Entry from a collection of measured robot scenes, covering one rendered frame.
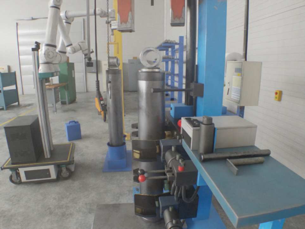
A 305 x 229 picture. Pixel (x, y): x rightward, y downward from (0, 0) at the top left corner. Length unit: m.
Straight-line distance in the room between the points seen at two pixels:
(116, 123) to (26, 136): 1.21
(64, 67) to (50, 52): 6.24
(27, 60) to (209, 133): 13.05
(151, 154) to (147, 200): 0.43
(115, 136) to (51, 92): 4.67
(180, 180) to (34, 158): 2.23
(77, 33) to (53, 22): 10.16
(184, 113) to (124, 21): 0.87
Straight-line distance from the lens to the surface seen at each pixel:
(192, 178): 1.02
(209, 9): 1.54
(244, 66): 1.83
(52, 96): 7.25
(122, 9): 1.54
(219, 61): 1.52
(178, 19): 1.46
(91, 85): 12.37
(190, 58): 1.66
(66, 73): 8.57
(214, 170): 0.93
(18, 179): 3.13
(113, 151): 2.96
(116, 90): 2.73
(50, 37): 2.42
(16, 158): 2.96
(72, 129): 4.32
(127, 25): 1.50
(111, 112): 2.79
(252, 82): 1.89
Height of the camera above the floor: 1.51
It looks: 14 degrees down
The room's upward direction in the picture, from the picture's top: straight up
